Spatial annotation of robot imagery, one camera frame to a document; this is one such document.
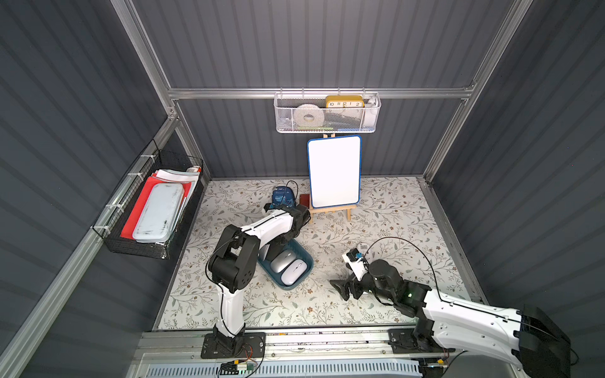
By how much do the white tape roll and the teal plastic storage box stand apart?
0.46m

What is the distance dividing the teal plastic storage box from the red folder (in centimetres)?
38

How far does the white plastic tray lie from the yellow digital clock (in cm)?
61

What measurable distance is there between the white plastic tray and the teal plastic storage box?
0.35 m

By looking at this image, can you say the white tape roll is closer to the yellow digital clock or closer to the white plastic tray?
the yellow digital clock

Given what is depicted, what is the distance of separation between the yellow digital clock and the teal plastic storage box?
0.55m

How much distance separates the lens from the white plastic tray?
25.4 inches

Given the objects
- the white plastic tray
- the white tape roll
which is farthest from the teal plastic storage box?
the white tape roll

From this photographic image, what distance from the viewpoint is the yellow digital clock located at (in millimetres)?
885

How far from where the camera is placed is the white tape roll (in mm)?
840

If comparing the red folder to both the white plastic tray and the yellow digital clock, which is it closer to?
the white plastic tray

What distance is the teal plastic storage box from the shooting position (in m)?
0.86

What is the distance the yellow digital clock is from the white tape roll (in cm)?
5
